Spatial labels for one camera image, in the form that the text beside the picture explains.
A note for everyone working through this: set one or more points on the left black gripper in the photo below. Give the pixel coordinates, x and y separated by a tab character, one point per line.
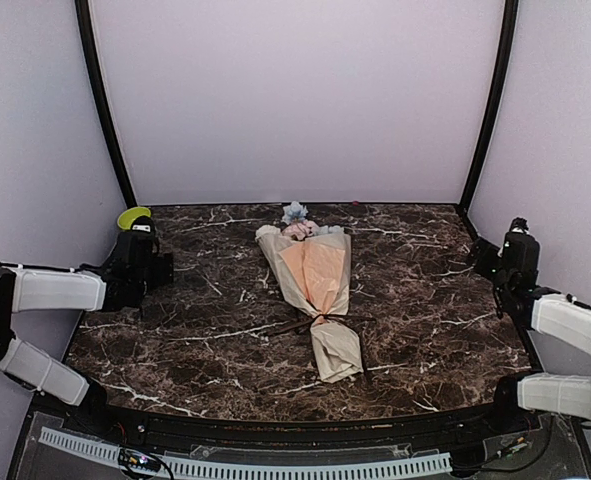
164	270

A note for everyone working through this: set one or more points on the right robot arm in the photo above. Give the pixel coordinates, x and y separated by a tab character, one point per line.
555	328

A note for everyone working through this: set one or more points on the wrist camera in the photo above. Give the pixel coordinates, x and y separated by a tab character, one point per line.
519	225
143	224

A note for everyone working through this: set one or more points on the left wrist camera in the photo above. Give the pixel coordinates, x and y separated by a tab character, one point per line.
143	224

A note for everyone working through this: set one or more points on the small circuit board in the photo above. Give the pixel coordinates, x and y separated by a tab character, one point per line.
135	460

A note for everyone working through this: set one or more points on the green plastic bowl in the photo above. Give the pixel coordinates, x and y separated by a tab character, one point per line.
127	218

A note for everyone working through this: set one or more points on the right black frame post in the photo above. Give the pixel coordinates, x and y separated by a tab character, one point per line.
501	65

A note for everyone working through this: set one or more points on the peach wrapping paper sheet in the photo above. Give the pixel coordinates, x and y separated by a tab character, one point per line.
314	277

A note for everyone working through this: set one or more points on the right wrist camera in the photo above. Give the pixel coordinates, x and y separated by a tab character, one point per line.
519	225

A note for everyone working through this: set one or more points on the black twine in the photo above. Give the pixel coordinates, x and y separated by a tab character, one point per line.
318	320

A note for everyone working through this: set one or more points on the pink fake flower stem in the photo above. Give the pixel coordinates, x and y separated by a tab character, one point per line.
300	230

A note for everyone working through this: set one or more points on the blue fake flower bunch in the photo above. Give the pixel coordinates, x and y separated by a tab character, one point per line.
295	211

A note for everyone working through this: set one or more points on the white slotted cable duct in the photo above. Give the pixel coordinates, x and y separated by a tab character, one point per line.
220	463

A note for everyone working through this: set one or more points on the left black frame post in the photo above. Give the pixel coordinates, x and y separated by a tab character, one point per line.
103	110

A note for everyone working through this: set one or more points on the black frame post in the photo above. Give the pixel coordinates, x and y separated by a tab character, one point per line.
103	110
501	65

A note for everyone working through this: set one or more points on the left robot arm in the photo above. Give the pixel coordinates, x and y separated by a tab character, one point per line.
50	294

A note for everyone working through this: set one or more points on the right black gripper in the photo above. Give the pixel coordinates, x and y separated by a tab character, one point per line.
482	266

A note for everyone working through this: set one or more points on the white fake flower stem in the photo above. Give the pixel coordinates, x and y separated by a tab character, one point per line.
267	230

